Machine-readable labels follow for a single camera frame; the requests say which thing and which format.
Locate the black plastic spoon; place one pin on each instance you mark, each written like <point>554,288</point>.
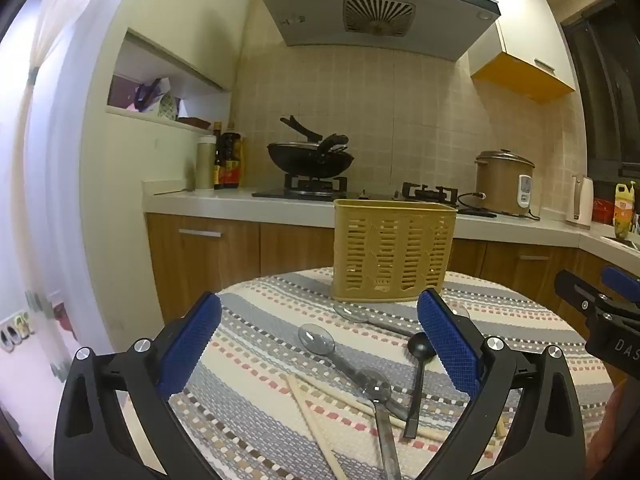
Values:
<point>420,346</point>

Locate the red container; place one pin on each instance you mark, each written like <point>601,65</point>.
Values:
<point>602,210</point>

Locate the yellow oil bottle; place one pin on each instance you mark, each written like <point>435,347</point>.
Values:
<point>243,160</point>

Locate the black wok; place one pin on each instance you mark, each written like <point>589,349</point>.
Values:
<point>300,160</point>

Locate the white and yellow wall cabinet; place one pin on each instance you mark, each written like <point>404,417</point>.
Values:
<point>530,25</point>

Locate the dark window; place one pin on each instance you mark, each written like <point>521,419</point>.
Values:
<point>610,95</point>

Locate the white curtain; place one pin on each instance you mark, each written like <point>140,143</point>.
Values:
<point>45,135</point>

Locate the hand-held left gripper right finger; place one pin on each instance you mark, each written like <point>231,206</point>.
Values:
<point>450,345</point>

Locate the beige tall canister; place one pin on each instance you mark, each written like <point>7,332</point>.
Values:
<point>205,165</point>

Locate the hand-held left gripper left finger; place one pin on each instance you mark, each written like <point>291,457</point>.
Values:
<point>192,345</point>

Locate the white electric kettle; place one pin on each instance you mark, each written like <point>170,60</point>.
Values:
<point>580,200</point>

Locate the black spatula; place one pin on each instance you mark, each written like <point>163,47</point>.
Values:
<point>302,127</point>

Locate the patterned box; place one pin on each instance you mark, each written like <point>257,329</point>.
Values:
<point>170,106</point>

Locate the black gas stove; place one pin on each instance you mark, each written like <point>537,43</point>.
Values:
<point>370,195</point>

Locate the purple bag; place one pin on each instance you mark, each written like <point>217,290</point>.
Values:
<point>147,95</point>

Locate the large dark sauce bottle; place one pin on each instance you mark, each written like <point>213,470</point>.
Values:
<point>230,157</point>

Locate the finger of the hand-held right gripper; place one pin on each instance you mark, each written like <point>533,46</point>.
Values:
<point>577,290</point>
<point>622,282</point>

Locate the brown rice cooker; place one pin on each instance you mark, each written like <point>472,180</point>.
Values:
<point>500,182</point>

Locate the grey range hood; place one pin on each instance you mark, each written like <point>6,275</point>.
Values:
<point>320,15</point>

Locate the metal spoon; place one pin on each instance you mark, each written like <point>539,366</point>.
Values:
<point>375,386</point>

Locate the person's right forearm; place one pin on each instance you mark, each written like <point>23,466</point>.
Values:
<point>622,430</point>

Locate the wooden chopstick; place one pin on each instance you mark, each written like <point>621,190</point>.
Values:
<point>501,425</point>
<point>340,399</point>
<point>315,425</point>

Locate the utensil on counter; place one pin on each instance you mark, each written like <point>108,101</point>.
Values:
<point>172,191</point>

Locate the yellow detergent bottle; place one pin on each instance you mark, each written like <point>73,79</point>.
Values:
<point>625,207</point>

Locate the yellow plastic utensil basket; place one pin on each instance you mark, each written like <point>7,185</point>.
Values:
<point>392,250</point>

